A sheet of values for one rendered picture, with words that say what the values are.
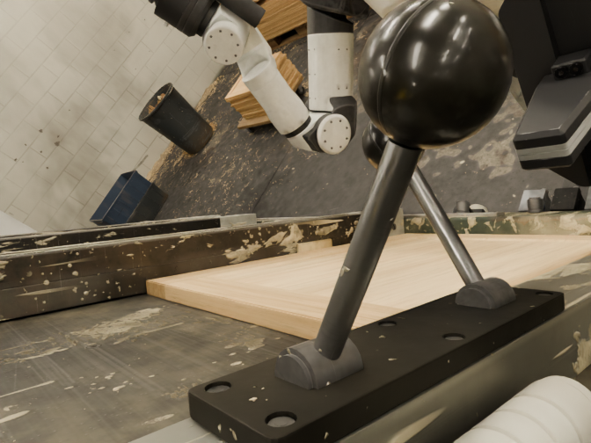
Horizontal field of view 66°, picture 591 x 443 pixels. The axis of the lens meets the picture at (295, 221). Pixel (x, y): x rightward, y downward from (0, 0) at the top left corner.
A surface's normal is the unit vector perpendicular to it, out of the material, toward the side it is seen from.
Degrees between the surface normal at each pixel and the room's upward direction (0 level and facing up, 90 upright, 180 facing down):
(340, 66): 90
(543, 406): 53
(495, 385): 90
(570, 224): 39
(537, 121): 18
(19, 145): 90
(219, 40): 85
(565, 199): 0
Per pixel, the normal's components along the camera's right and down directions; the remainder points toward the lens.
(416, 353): -0.07, -1.00
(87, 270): 0.65, -0.01
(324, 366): 0.50, -0.55
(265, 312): -0.76, 0.09
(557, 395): 0.11, -0.96
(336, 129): 0.47, 0.27
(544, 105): -0.47, -0.79
